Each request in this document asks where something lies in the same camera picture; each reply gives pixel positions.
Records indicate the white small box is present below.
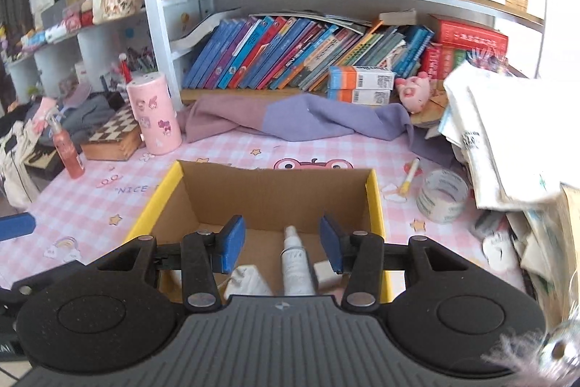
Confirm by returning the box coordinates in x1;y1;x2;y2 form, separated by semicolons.
224;264;273;300

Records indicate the white dropper bottle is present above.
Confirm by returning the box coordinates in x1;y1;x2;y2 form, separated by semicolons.
281;226;316;297

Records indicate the white charger plug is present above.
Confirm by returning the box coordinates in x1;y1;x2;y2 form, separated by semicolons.
314;260;342;292

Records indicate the white tote bag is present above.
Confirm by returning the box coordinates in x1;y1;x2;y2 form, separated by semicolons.
1;120;39;211

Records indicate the yellow cardboard box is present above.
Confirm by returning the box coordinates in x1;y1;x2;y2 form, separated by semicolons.
127;158;386;293

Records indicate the yellow marker pen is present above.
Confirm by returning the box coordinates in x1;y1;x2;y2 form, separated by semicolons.
398;157;421;197

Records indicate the pink spray bottle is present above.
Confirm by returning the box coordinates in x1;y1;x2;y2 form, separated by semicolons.
45;108;84;180

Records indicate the clear tape roll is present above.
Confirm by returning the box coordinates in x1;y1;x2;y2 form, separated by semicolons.
416;169;469;224

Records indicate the pink glove on clothes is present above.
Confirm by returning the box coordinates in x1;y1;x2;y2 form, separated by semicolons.
32;96;57;135

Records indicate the grey clothing pile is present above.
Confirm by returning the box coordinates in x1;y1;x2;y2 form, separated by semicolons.
25;93;115;150

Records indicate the wooden chess board box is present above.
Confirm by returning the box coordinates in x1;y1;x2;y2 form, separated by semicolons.
80;104;142;161

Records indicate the purple pink cloth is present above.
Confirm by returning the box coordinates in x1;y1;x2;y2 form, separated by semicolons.
177;93;455;168

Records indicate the orange white box lower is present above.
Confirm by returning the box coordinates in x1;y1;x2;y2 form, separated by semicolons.
326;89;391;106

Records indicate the orange white box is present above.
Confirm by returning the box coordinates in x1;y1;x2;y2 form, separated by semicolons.
326;89;391;106
327;66;395;90

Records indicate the pink cylinder container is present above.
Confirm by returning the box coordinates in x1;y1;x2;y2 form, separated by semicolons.
127;72;182;155

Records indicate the pink pig plush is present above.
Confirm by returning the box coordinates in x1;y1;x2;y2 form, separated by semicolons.
394;72;432;114

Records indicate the orange white box upper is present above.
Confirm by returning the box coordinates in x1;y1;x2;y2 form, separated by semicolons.
327;66;395;90

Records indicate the stack of old books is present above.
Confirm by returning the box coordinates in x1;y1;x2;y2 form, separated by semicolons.
480;181;580;324

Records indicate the white paper pile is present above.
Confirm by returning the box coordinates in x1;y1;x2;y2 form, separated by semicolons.
443;62;579;210

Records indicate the white bookshelf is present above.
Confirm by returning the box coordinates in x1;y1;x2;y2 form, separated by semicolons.
1;0;544;100

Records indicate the red thick dictionary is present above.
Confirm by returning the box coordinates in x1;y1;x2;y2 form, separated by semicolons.
426;16;508;56

